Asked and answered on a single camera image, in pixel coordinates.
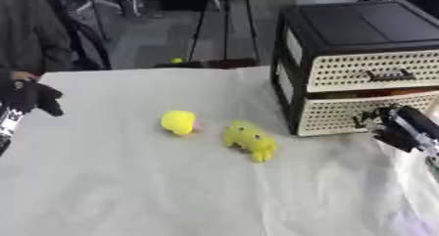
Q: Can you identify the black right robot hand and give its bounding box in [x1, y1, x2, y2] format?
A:
[365, 104, 439, 154]

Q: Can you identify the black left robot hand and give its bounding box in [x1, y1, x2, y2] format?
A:
[0, 71, 68, 118]

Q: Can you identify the pale pierced drawer with handle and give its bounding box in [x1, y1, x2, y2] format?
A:
[295, 90, 439, 137]

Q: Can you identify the pale pierced closed drawer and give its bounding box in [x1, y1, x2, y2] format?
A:
[305, 49, 439, 94]

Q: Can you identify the black drawer cabinet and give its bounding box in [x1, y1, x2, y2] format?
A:
[268, 0, 439, 137]

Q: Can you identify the person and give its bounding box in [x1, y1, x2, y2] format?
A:
[0, 0, 75, 82]

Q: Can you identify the black chair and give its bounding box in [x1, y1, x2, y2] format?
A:
[53, 4, 116, 71]

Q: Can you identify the round yellow soft toy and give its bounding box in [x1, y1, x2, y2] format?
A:
[159, 110, 205, 137]

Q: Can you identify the yellow animal soft toy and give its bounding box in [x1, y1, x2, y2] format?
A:
[220, 119, 280, 164]

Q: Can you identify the black tripod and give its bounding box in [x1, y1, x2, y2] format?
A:
[185, 0, 263, 65]

